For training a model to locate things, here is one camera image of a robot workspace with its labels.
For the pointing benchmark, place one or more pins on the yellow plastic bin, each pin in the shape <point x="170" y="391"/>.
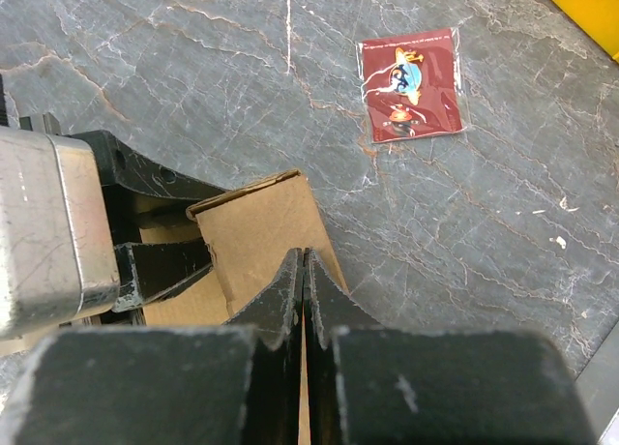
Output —
<point x="598" y="19"/>

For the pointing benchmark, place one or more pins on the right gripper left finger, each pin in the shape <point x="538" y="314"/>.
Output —
<point x="236" y="383"/>

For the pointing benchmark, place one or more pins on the red sachet packet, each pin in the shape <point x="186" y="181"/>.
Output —
<point x="413" y="85"/>

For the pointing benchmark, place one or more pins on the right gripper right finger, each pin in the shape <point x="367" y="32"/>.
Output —
<point x="372" y="384"/>

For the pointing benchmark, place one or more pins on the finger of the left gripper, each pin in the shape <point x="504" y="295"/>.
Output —
<point x="154" y="272"/>
<point x="120" y="165"/>

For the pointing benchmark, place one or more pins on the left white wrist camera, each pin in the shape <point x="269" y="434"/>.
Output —
<point x="57" y="258"/>

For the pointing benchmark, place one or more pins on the brown cardboard box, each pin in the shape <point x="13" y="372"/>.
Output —
<point x="248" y="232"/>

